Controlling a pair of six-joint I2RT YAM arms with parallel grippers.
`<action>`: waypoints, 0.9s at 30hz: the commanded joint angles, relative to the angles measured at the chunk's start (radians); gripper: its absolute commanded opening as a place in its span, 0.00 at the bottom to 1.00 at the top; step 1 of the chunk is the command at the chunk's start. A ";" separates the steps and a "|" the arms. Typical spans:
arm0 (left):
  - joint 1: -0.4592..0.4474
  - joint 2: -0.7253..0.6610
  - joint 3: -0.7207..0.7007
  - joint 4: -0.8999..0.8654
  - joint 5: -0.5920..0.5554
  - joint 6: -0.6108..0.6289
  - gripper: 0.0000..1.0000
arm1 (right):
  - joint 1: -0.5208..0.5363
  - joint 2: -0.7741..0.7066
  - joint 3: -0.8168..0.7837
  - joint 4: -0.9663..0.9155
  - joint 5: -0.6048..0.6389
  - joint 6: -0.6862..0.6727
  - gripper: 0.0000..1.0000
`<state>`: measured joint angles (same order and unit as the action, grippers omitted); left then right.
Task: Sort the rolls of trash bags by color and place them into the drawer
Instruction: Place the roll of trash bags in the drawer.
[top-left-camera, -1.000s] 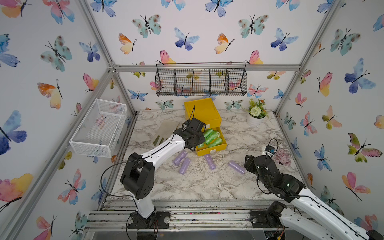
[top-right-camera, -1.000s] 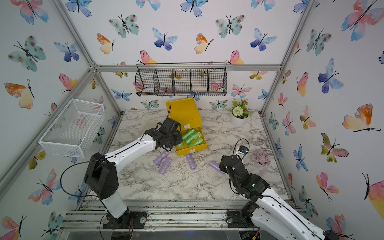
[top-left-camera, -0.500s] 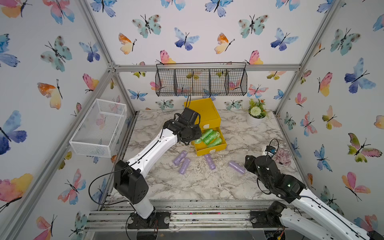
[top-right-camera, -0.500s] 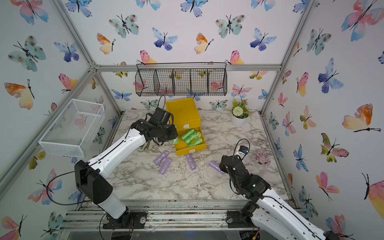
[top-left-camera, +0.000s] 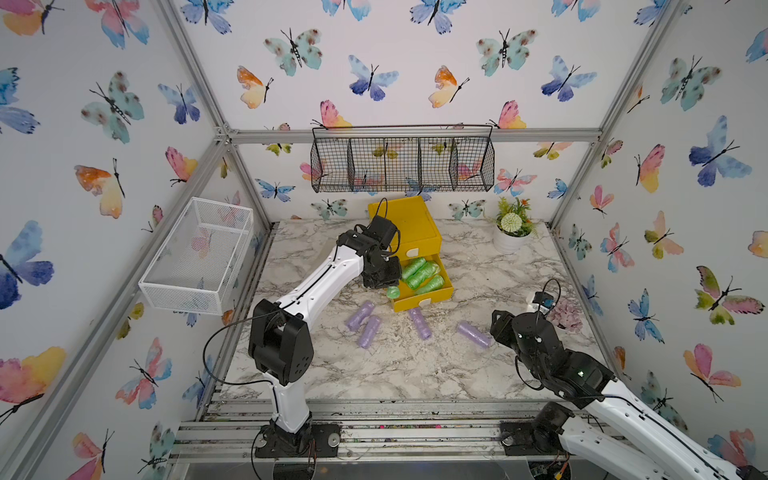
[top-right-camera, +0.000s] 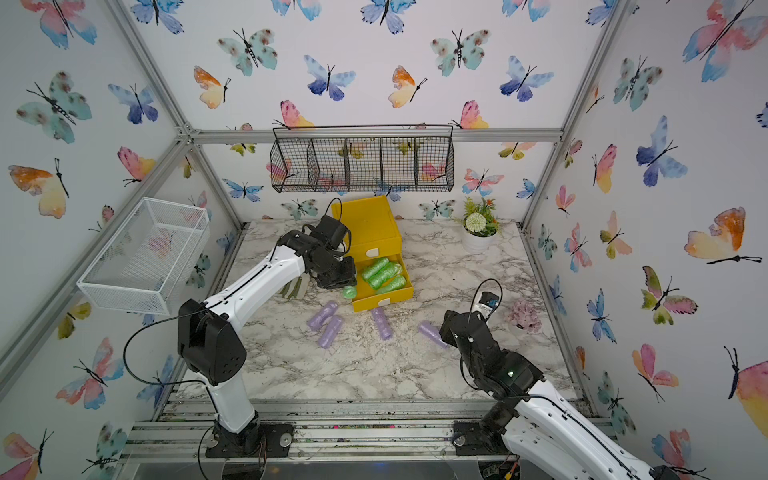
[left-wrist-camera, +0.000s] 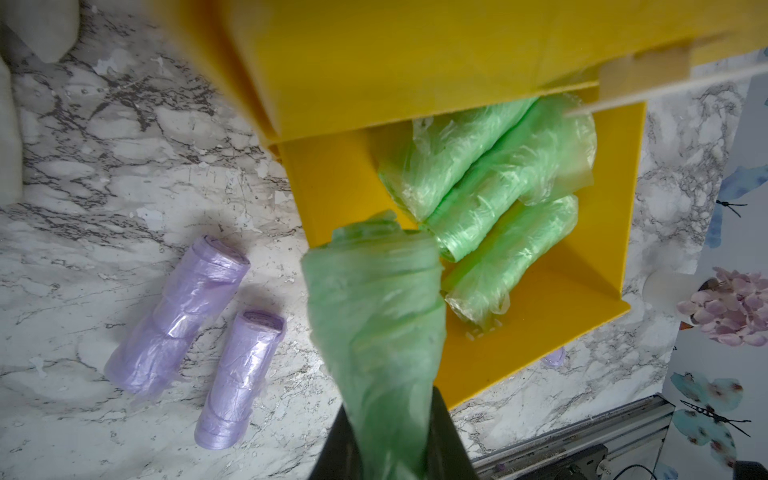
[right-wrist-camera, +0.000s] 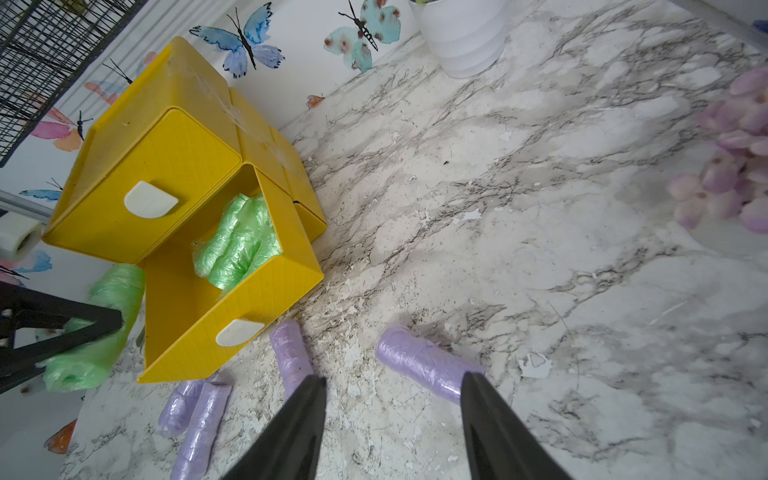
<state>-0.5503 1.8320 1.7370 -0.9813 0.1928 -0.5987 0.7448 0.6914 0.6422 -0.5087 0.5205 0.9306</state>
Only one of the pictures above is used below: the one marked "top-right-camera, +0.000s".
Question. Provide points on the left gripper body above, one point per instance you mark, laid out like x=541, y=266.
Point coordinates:
x=337, y=274

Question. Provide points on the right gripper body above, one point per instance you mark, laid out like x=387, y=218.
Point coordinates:
x=449, y=337

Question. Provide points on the yellow drawer cabinet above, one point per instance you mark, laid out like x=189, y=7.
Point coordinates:
x=374, y=235

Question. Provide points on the purple bag roll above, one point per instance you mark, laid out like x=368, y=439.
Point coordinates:
x=432, y=333
x=332, y=329
x=382, y=323
x=322, y=316

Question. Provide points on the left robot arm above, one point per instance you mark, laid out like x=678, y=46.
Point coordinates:
x=209, y=338

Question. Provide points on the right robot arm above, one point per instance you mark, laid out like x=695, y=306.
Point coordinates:
x=530, y=418

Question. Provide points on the white green work glove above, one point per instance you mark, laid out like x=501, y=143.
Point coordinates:
x=296, y=288

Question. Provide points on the pink coral ornament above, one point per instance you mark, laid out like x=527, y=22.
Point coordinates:
x=524, y=316

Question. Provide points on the potted artificial plant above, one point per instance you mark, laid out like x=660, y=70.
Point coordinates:
x=480, y=225

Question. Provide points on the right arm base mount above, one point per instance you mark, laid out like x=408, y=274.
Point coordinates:
x=484, y=437

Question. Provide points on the black wire wall basket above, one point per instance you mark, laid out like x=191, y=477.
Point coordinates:
x=381, y=159

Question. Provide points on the white mesh wall basket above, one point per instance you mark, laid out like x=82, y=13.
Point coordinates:
x=152, y=250

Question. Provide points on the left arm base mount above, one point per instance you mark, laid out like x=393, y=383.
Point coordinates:
x=257, y=440

